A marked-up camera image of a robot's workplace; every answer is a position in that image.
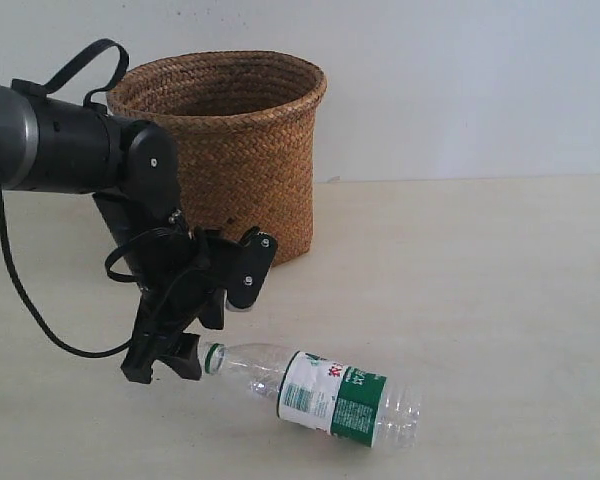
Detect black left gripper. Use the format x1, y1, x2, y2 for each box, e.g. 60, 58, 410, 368
93, 192, 225, 384

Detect clear plastic bottle green label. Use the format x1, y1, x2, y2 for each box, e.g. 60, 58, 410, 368
198, 341, 420, 450

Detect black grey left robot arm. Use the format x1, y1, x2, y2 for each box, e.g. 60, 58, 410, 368
0, 80, 236, 384

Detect brown woven wicker basket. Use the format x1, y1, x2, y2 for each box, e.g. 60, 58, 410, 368
106, 50, 327, 265

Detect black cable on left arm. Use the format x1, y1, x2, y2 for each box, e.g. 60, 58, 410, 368
0, 40, 216, 359

